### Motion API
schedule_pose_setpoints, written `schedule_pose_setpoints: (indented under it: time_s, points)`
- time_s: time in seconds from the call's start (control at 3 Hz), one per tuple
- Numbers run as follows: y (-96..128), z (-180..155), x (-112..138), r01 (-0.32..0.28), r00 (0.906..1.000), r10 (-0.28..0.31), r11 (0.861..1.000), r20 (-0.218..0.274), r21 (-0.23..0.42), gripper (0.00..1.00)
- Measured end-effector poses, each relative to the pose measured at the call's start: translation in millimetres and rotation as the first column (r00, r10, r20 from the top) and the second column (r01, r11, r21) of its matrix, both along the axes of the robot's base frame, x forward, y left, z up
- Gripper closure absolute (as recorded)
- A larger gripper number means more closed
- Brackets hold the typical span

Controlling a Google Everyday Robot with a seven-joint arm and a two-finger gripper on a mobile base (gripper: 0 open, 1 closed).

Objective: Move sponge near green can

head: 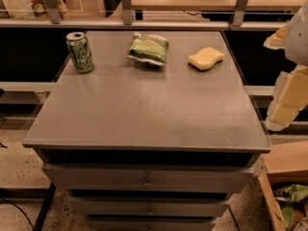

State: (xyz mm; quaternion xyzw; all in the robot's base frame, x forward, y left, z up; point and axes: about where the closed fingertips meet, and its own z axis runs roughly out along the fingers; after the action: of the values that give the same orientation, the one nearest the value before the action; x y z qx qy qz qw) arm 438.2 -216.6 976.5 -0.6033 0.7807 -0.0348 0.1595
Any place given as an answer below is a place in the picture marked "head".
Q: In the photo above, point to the green snack bag in box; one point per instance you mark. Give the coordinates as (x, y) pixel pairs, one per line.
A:
(293, 193)

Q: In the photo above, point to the cardboard box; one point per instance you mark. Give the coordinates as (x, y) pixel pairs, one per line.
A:
(286, 164)

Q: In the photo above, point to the metal railing frame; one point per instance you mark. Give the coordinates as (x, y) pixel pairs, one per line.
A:
(148, 15)

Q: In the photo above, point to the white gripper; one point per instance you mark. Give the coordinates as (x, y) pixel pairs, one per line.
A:
(298, 38)

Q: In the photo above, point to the white orange bag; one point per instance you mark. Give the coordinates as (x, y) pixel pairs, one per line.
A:
(23, 9)

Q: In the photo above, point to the green drink can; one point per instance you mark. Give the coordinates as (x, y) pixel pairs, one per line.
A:
(79, 51)

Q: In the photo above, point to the grey drawer cabinet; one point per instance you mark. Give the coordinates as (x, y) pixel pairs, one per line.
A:
(141, 149)

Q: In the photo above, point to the yellow sponge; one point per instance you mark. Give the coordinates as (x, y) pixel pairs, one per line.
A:
(205, 58)

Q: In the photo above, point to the green chip bag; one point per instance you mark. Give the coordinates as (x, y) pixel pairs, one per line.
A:
(147, 48)

